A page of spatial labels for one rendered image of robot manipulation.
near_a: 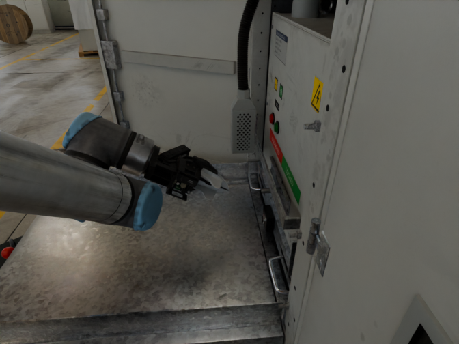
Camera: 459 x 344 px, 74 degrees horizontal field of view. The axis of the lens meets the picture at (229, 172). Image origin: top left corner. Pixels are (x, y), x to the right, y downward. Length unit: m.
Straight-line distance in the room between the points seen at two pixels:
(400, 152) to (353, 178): 0.07
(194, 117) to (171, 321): 0.75
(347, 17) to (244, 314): 0.56
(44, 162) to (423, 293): 0.38
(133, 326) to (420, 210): 0.61
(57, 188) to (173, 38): 0.83
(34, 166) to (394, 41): 0.36
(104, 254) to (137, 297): 0.18
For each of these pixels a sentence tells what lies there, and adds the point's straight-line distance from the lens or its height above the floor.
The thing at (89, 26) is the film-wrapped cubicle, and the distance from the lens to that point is 7.85.
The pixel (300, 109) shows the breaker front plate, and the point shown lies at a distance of 0.62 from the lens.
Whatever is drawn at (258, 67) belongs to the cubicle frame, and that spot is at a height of 1.24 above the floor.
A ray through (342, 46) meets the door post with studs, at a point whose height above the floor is 1.41.
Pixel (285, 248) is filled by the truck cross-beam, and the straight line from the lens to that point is 0.76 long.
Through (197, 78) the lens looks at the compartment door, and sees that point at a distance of 1.14.
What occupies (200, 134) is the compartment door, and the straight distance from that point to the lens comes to 1.22.
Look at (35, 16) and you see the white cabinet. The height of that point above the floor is 0.49.
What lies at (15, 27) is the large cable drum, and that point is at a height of 0.39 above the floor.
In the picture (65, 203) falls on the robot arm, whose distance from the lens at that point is 0.44.
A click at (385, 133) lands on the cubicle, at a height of 1.38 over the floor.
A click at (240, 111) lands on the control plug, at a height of 1.14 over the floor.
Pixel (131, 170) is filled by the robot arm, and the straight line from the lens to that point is 0.69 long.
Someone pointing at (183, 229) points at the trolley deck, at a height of 0.85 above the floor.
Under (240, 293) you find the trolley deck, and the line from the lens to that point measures 0.77.
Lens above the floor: 1.47
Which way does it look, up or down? 32 degrees down
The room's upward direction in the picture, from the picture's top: straight up
